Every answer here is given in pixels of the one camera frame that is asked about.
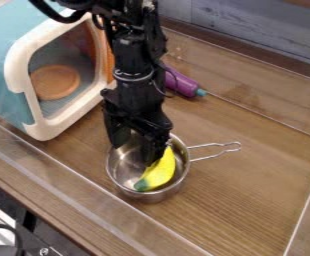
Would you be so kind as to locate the blue toy microwave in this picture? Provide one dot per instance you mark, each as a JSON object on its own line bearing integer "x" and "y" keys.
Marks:
{"x": 33, "y": 42}

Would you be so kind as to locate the orange microwave turntable plate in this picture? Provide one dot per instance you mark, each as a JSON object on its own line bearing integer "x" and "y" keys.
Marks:
{"x": 54, "y": 81}

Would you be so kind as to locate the yellow toy banana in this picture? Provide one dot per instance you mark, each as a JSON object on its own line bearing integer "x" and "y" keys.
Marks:
{"x": 159, "y": 173}

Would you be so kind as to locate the purple toy eggplant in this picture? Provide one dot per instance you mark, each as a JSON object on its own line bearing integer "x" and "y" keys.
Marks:
{"x": 181, "y": 84}

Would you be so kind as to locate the clear acrylic barrier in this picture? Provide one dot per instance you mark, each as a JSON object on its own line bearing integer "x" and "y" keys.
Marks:
{"x": 91, "y": 216}

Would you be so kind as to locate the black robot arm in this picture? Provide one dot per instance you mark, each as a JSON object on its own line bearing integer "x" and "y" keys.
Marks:
{"x": 131, "y": 26}

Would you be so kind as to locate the silver pot with wire handle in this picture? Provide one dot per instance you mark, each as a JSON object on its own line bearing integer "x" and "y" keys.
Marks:
{"x": 124, "y": 167}

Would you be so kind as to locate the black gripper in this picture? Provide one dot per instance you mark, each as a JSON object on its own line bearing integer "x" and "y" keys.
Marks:
{"x": 132, "y": 108}

